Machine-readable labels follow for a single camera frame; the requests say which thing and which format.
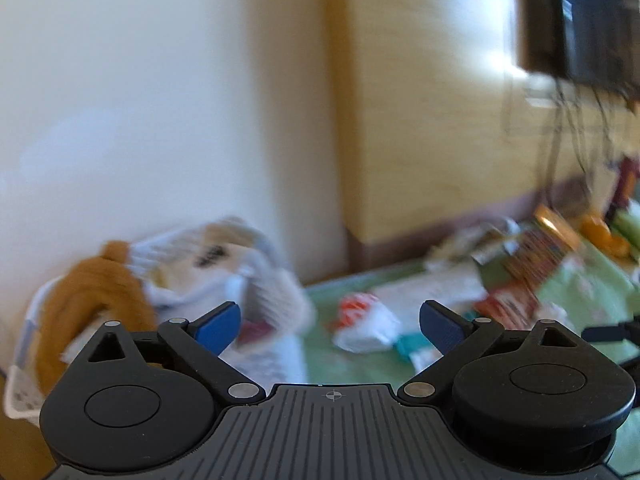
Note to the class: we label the green table mat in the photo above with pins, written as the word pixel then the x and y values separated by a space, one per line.
pixel 538 379

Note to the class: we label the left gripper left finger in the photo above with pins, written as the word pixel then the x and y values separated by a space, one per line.
pixel 218 328

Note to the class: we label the white paper envelope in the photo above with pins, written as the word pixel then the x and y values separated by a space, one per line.
pixel 459 284

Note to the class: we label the white grey cloth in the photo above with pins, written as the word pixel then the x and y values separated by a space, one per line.
pixel 479 242

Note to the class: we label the orange fruit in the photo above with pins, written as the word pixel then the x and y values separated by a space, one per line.
pixel 595 230

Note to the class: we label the teal packet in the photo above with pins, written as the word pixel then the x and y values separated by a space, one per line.
pixel 417 350

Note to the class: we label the wall mounted television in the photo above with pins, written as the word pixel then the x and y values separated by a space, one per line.
pixel 590 42

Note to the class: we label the white yellow towel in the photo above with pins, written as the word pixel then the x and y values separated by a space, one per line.
pixel 187 272

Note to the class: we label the green tissue pack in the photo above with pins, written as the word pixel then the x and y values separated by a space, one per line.
pixel 628 225

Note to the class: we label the dark red box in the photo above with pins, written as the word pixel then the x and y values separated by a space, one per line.
pixel 629 175

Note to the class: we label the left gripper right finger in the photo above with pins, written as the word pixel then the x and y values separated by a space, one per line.
pixel 443 328

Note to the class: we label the white perforated plastic basket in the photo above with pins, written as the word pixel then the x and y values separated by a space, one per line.
pixel 30 359

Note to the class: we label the white red plastic bag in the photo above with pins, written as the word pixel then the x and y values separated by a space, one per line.
pixel 364 325

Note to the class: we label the colourful orange box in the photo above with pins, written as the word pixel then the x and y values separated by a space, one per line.
pixel 542 248

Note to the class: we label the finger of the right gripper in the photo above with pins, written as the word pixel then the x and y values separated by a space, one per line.
pixel 629 330

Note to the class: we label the red snack packet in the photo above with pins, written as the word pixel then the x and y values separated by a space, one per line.
pixel 513 306

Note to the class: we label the orange peel piece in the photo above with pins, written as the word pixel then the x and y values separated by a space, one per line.
pixel 618 247

